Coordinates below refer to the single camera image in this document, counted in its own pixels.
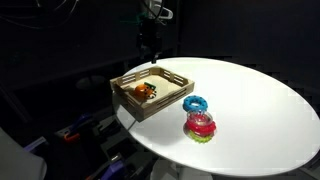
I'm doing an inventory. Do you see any purple tool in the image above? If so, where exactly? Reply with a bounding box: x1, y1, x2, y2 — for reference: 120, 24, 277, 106
96, 159, 129, 180

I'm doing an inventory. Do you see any blue tool handle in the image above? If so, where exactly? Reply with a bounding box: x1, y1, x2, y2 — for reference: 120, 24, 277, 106
69, 113, 94, 132

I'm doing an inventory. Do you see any red bumpy ring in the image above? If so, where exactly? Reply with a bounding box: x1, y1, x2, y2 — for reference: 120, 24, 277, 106
184, 119, 217, 137

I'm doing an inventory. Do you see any orange bumpy ring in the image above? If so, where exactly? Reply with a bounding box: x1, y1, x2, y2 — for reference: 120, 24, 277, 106
133, 83, 153, 101

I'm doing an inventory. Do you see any orange clamp handle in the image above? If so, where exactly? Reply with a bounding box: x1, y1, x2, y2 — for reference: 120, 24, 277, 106
63, 131, 82, 143

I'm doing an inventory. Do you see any lime green toothed ring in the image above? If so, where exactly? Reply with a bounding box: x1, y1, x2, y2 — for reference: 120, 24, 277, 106
187, 130, 215, 145

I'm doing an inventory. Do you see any white table pedestal base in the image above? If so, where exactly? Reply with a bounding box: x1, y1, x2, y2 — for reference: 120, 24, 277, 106
149, 159, 214, 180

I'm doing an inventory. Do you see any blue ring with holes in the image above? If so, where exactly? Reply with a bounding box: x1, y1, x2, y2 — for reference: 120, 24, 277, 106
182, 94, 209, 113

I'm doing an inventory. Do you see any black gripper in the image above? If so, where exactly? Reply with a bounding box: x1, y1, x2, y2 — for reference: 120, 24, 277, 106
138, 20, 164, 65

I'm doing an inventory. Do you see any wooden slatted crate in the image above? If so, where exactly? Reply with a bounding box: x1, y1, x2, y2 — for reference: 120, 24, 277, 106
109, 65, 196, 123

